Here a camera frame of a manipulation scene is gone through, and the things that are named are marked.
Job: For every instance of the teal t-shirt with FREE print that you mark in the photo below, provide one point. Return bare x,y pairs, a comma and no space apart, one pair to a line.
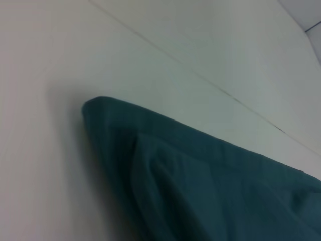
200,188

